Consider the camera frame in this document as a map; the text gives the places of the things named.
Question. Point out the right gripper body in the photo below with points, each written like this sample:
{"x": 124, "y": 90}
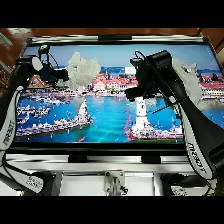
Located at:
{"x": 146, "y": 80}

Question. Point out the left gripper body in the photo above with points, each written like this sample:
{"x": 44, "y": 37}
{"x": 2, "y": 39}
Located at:
{"x": 53, "y": 75}

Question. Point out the light grey garment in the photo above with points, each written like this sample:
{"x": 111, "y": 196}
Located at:
{"x": 192, "y": 81}
{"x": 83, "y": 70}

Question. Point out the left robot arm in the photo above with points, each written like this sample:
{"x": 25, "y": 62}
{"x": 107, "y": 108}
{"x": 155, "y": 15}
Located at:
{"x": 10, "y": 110}

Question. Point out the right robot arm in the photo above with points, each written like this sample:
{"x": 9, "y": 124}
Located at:
{"x": 196, "y": 130}

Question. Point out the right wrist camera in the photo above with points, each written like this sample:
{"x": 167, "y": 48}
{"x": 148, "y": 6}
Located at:
{"x": 136, "y": 62}

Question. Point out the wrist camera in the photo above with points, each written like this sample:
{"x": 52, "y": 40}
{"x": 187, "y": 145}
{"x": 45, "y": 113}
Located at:
{"x": 43, "y": 53}
{"x": 136, "y": 62}

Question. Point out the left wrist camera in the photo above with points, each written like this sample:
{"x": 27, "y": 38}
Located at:
{"x": 43, "y": 53}

